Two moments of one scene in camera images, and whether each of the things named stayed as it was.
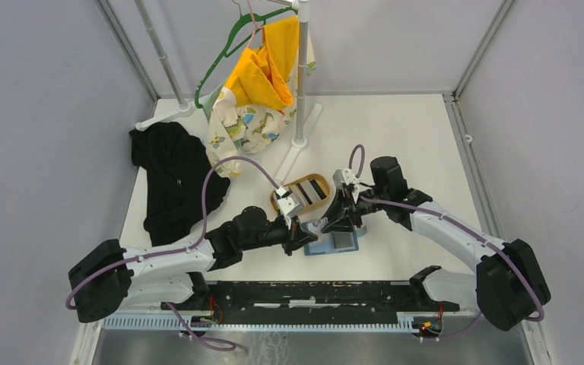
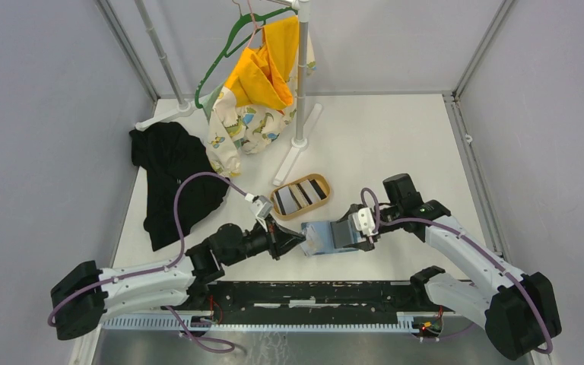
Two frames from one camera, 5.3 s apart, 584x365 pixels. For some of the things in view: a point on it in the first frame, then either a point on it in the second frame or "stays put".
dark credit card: [343, 239] stays put
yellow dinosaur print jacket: [258, 98] stays put
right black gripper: [349, 212] -> [363, 245]
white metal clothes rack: [184, 107] stays put
